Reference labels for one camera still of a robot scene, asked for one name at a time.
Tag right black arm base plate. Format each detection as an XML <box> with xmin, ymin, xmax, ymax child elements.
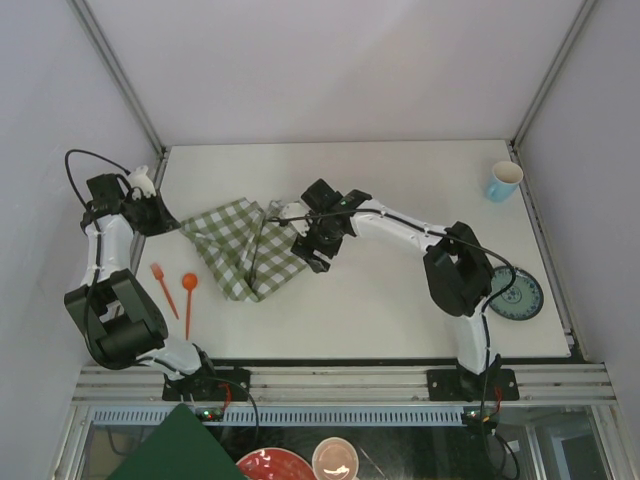
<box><xmin>426</xmin><ymin>369</ymin><xmax>520</xmax><ymax>402</ymax></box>

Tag light blue mug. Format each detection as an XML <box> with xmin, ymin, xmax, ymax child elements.
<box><xmin>485</xmin><ymin>161</ymin><xmax>524</xmax><ymax>203</ymax></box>

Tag pink bowl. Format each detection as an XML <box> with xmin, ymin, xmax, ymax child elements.
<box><xmin>311</xmin><ymin>437</ymin><xmax>360</xmax><ymax>480</ymax></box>

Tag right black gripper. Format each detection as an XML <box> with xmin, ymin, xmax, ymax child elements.
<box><xmin>291</xmin><ymin>213</ymin><xmax>344</xmax><ymax>274</ymax></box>

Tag aluminium frame rail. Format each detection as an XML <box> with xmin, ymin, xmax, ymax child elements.
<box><xmin>72</xmin><ymin>364</ymin><xmax>616</xmax><ymax>406</ymax></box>

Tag perforated grey cable tray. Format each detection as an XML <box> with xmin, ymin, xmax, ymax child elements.
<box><xmin>90</xmin><ymin>405</ymin><xmax>465</xmax><ymax>427</ymax></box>

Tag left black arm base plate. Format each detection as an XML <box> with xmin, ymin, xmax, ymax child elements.
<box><xmin>162</xmin><ymin>369</ymin><xmax>251</xmax><ymax>402</ymax></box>

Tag blue patterned plate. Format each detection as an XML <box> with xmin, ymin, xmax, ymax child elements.
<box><xmin>490</xmin><ymin>267</ymin><xmax>544</xmax><ymax>321</ymax></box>

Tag green board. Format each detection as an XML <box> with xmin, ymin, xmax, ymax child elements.
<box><xmin>108</xmin><ymin>404</ymin><xmax>245</xmax><ymax>480</ymax></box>

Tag orange plastic fork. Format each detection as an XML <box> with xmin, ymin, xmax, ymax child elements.
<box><xmin>150</xmin><ymin>262</ymin><xmax>180</xmax><ymax>320</ymax></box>

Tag red plate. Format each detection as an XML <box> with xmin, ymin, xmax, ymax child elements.
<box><xmin>236</xmin><ymin>447</ymin><xmax>316</xmax><ymax>480</ymax></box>

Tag orange plastic spoon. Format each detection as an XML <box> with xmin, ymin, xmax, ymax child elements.
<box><xmin>182</xmin><ymin>272</ymin><xmax>199</xmax><ymax>340</ymax></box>

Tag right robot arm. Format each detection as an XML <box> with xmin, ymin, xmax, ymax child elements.
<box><xmin>278</xmin><ymin>179</ymin><xmax>500</xmax><ymax>401</ymax></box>

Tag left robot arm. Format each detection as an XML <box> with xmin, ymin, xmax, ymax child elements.
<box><xmin>64</xmin><ymin>167</ymin><xmax>219</xmax><ymax>400</ymax></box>

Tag green white checkered cloth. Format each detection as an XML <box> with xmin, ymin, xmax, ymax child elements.
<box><xmin>180</xmin><ymin>198</ymin><xmax>307</xmax><ymax>303</ymax></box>

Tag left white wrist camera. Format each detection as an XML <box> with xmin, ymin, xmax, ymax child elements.
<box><xmin>127</xmin><ymin>165</ymin><xmax>157</xmax><ymax>200</ymax></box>

